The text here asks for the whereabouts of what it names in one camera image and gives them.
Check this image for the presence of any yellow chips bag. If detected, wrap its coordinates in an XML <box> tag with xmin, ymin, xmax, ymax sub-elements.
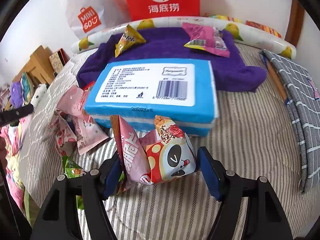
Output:
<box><xmin>204</xmin><ymin>14</ymin><xmax>243</xmax><ymax>23</ymax></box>

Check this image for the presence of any magenta snack packet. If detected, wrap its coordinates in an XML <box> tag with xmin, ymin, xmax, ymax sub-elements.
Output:
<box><xmin>182</xmin><ymin>22</ymin><xmax>230</xmax><ymax>58</ymax></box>

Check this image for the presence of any blue tissue pack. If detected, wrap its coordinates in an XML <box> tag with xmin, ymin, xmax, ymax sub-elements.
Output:
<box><xmin>84</xmin><ymin>59</ymin><xmax>219</xmax><ymax>137</ymax></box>

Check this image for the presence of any lemon print rolled mat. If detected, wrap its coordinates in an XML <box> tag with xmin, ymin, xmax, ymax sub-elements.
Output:
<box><xmin>71</xmin><ymin>16</ymin><xmax>297</xmax><ymax>59</ymax></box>

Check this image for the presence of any panda print snack packet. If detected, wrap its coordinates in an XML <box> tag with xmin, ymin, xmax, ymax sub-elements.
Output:
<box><xmin>110</xmin><ymin>115</ymin><xmax>197</xmax><ymax>185</ymax></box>

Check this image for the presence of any green snack packet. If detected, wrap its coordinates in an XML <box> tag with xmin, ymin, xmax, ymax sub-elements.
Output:
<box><xmin>62</xmin><ymin>155</ymin><xmax>86</xmax><ymax>210</ymax></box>

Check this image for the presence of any white Miniso plastic bag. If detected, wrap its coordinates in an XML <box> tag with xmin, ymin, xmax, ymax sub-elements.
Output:
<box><xmin>62</xmin><ymin>0</ymin><xmax>130</xmax><ymax>39</ymax></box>

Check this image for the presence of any patterned box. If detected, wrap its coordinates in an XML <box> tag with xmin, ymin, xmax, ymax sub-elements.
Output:
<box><xmin>49</xmin><ymin>48</ymin><xmax>69</xmax><ymax>76</ymax></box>

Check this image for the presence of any grey checked cloth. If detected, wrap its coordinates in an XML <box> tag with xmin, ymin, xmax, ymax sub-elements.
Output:
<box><xmin>260</xmin><ymin>49</ymin><xmax>319</xmax><ymax>193</ymax></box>

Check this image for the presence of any pale pink snack packet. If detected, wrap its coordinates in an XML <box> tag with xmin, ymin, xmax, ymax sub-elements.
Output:
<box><xmin>56</xmin><ymin>86</ymin><xmax>109</xmax><ymax>155</ymax></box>

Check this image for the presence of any pink strawberry snack packet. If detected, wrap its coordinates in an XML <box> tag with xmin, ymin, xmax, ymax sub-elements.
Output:
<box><xmin>44</xmin><ymin>110</ymin><xmax>76</xmax><ymax>157</ymax></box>

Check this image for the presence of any yellow snack packet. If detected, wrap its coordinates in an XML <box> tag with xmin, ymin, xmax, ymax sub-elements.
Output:
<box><xmin>115</xmin><ymin>24</ymin><xmax>146</xmax><ymax>57</ymax></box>

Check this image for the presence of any orange chips bag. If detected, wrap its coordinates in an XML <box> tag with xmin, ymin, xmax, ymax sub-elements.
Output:
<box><xmin>246</xmin><ymin>21</ymin><xmax>281</xmax><ymax>38</ymax></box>

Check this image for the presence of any wooden furniture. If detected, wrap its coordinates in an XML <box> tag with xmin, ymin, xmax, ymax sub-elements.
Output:
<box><xmin>12</xmin><ymin>45</ymin><xmax>55</xmax><ymax>86</ymax></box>

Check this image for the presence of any purple towel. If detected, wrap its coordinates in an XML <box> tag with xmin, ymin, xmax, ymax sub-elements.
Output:
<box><xmin>76</xmin><ymin>27</ymin><xmax>267</xmax><ymax>92</ymax></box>

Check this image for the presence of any purple plush toy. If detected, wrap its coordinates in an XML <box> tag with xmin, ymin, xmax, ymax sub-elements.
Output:
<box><xmin>10</xmin><ymin>82</ymin><xmax>23</xmax><ymax>108</ymax></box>

